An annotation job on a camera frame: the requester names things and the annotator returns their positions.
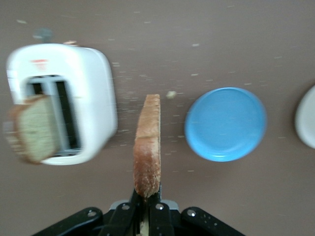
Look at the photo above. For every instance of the beige plate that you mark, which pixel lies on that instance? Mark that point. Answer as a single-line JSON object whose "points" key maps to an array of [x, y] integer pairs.
{"points": [[307, 118]]}

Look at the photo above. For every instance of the white toaster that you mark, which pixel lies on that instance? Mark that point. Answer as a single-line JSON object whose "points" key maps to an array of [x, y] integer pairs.
{"points": [[93, 98]]}

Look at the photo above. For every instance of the blue plate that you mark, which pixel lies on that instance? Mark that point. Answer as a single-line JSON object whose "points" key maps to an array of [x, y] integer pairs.
{"points": [[225, 124]]}

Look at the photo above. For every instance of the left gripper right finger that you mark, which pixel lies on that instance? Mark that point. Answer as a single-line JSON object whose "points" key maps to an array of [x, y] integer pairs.
{"points": [[160, 221]]}

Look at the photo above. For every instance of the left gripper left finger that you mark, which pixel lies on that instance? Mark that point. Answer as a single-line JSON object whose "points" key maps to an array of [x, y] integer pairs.
{"points": [[123, 221]]}

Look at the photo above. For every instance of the brown bread slice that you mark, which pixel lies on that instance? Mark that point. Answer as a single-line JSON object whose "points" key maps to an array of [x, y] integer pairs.
{"points": [[34, 130], [147, 147]]}

